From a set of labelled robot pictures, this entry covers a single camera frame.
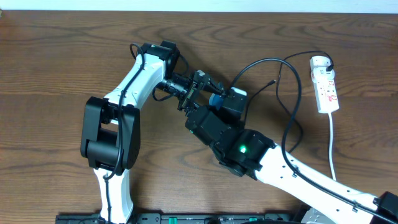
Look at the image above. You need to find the blue Galaxy smartphone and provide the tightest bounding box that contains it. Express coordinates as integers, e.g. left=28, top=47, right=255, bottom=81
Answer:
left=209, top=93, right=224, bottom=110

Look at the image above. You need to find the black USB charging cable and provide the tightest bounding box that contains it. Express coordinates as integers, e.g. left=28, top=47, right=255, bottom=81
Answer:
left=242, top=50, right=335, bottom=154

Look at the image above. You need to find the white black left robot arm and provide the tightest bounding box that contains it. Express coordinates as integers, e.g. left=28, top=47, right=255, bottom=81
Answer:
left=80, top=40, right=223, bottom=223

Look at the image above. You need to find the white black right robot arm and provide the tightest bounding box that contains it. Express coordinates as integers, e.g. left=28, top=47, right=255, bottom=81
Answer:
left=185, top=106, right=397, bottom=223

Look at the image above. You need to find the white USB charger plug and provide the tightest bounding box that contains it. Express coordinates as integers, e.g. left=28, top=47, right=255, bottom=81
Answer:
left=310, top=55, right=333, bottom=72

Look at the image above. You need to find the white power strip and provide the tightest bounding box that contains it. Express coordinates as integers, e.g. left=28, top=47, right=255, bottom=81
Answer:
left=311, top=67, right=340, bottom=114

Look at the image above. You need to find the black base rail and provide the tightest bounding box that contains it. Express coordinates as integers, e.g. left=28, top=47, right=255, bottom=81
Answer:
left=55, top=213, right=291, bottom=224

